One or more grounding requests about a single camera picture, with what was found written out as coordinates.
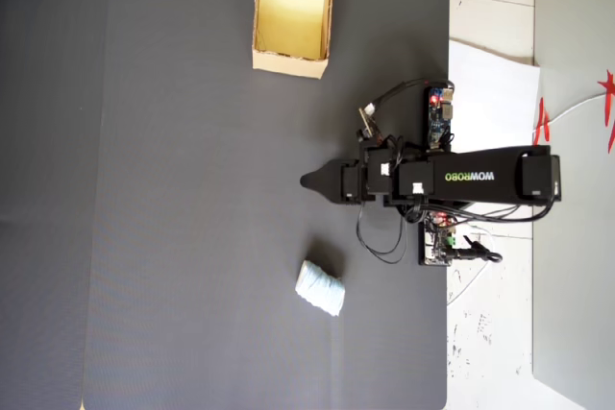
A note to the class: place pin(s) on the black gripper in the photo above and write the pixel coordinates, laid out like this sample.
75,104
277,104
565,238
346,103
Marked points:
375,184

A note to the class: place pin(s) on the blue yarn block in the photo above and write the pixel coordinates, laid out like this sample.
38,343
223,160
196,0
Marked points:
321,289

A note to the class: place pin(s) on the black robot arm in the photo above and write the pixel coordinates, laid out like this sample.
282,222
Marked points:
480,179

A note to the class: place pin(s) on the open cardboard box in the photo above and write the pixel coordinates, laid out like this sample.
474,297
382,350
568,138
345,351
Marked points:
288,16

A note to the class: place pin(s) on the dark grey foam mat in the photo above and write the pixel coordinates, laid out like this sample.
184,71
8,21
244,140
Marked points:
216,189

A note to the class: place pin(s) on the black motor driver board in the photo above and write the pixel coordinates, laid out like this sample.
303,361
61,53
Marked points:
435,247

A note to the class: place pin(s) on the blue controller circuit board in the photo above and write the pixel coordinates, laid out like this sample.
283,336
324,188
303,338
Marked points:
437,117

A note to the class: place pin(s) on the black power plug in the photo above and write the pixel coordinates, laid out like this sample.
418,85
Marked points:
471,254

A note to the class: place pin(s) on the white paper sheet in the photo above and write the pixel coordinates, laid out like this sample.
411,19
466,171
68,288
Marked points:
490,107

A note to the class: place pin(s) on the red paper strip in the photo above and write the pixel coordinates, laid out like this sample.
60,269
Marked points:
543,122
610,107

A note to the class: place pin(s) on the grey board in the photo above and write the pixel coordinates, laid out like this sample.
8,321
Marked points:
576,285

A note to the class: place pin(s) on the small wrist camera board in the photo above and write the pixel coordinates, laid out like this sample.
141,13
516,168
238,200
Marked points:
368,124

